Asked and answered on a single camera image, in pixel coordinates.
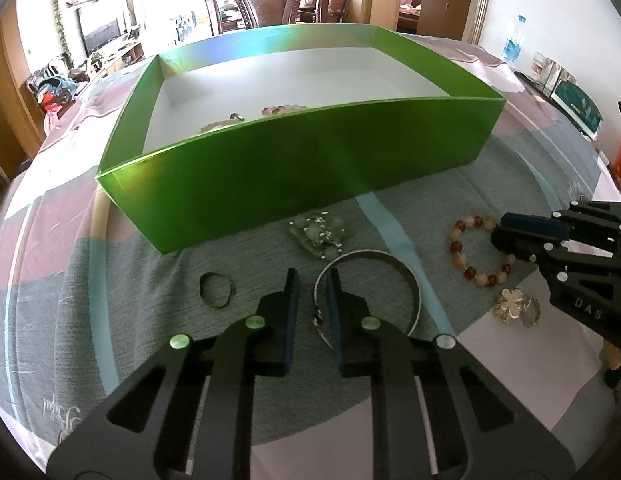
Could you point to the ivy garland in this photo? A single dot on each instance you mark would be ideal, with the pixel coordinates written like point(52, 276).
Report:
point(60, 25)

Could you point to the white baby fence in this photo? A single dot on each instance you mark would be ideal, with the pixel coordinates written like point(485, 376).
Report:
point(183, 27)

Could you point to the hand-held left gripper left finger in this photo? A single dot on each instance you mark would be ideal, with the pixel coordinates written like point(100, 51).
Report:
point(290, 320)

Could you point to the clear water bottle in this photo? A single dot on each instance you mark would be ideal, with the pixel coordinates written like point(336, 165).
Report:
point(513, 47)

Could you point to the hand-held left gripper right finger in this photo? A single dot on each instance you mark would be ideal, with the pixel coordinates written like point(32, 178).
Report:
point(334, 320)

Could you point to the pink bed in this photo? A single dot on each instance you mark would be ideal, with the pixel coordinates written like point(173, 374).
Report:
point(410, 10)

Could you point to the small printed boxes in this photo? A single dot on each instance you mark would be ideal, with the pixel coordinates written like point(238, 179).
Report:
point(548, 67)

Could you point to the pile of clothes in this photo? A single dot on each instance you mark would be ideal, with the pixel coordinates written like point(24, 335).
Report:
point(53, 90)

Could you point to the wooden armchair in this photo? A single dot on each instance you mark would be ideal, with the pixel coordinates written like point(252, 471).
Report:
point(80, 77)

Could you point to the green cardboard box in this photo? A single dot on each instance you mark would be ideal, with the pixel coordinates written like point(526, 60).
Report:
point(290, 160)

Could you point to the wooden dining chair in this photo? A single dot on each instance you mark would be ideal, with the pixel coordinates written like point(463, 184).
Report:
point(338, 2)

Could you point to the wooden television cabinet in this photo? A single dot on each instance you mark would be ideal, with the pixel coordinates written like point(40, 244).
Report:
point(125, 52)

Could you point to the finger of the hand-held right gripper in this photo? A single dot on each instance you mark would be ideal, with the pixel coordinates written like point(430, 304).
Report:
point(533, 223)
point(520, 247)

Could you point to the white wristwatch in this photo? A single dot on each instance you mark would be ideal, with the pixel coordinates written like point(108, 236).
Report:
point(215, 126)

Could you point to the silver bangle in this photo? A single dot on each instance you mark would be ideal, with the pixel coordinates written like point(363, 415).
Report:
point(365, 255)

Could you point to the teal framed desk calendar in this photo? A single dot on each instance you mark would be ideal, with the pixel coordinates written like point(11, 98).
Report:
point(575, 105)

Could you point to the television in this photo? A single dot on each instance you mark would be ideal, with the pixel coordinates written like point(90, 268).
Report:
point(100, 32)

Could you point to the gold flower brooch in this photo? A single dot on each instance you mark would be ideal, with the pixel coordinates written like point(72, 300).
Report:
point(510, 305)

